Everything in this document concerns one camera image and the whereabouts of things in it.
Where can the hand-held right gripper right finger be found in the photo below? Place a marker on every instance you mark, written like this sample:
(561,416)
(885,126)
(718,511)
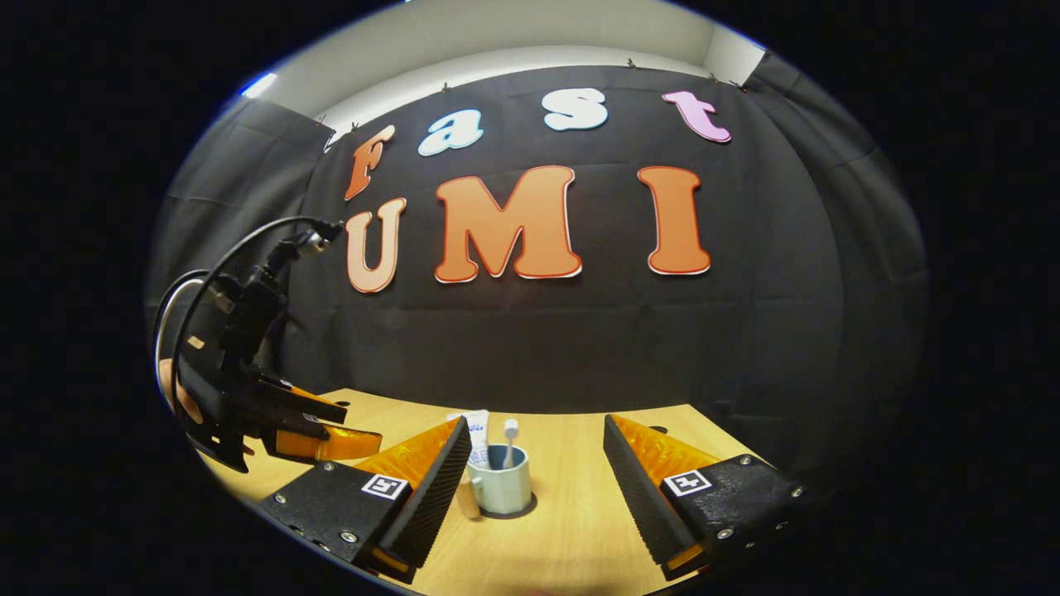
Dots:
(642,492)

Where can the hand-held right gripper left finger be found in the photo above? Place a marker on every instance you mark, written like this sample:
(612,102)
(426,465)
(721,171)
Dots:
(435,497)

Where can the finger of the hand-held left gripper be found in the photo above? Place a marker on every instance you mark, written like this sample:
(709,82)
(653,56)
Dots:
(331,444)
(302,403)

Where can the white toothpaste tube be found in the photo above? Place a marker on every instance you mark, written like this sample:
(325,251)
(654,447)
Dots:
(478,430)

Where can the dark round coaster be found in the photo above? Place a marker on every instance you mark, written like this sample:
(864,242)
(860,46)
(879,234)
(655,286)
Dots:
(530,503)

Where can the white toothbrush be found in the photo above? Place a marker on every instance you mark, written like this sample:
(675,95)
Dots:
(510,430)

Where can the wooden desktop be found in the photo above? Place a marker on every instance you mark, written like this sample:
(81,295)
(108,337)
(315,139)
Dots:
(571,497)

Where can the black backdrop cloth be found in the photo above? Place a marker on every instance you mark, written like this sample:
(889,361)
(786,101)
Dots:
(580,339)

